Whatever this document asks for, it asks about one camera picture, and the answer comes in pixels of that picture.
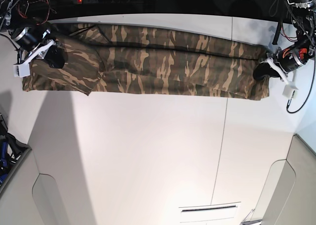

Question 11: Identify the thin grey cables background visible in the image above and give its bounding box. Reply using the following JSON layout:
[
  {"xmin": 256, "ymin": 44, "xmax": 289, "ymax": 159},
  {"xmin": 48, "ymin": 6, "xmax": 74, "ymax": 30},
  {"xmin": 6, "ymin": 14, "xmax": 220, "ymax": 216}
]
[{"xmin": 269, "ymin": 0, "xmax": 280, "ymax": 17}]

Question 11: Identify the camouflage T-shirt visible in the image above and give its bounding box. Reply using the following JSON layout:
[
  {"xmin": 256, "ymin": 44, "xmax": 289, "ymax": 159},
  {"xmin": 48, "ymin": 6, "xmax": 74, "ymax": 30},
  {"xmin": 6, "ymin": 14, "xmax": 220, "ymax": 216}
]
[{"xmin": 22, "ymin": 23, "xmax": 269, "ymax": 100}]

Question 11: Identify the white camera box image left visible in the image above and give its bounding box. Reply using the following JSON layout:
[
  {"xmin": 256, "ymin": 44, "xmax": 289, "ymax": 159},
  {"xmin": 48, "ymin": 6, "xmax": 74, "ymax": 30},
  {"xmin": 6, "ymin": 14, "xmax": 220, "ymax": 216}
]
[{"xmin": 13, "ymin": 63, "xmax": 31, "ymax": 78}]

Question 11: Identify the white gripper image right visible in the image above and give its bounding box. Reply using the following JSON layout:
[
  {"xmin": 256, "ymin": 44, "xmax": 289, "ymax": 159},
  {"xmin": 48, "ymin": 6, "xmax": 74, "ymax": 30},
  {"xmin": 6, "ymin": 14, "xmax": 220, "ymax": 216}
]
[{"xmin": 253, "ymin": 53, "xmax": 295, "ymax": 85}]

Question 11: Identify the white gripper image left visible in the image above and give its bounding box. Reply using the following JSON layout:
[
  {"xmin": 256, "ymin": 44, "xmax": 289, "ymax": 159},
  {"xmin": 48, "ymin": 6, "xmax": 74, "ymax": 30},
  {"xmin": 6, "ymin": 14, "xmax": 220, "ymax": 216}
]
[{"xmin": 17, "ymin": 39, "xmax": 65, "ymax": 69}]

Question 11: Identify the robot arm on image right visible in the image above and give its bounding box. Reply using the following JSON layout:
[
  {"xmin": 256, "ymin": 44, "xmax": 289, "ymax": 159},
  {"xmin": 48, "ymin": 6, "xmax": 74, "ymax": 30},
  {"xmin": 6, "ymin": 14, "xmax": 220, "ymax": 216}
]
[{"xmin": 253, "ymin": 0, "xmax": 316, "ymax": 83}]

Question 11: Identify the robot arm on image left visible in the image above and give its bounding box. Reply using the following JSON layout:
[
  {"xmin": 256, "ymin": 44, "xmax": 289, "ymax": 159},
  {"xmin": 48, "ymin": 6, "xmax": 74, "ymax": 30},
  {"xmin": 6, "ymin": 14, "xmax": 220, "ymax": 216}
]
[{"xmin": 0, "ymin": 0, "xmax": 65, "ymax": 77}]

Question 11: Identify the white camera box image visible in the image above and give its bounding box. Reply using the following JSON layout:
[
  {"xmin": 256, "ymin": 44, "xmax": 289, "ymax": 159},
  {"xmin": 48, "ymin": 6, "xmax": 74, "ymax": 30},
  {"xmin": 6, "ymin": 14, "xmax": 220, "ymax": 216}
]
[
  {"xmin": 282, "ymin": 83, "xmax": 298, "ymax": 99},
  {"xmin": 13, "ymin": 63, "xmax": 31, "ymax": 78}
]

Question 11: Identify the blue and black items bin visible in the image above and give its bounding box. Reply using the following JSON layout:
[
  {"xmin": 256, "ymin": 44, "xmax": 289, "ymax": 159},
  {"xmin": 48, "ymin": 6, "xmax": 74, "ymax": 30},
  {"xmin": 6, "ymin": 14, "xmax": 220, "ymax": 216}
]
[{"xmin": 0, "ymin": 114, "xmax": 32, "ymax": 191}]

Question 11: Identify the white camera box image right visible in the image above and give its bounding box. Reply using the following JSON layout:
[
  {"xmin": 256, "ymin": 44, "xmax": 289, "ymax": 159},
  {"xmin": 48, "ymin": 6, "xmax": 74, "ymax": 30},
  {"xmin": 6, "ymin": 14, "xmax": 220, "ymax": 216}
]
[{"xmin": 282, "ymin": 83, "xmax": 298, "ymax": 99}]

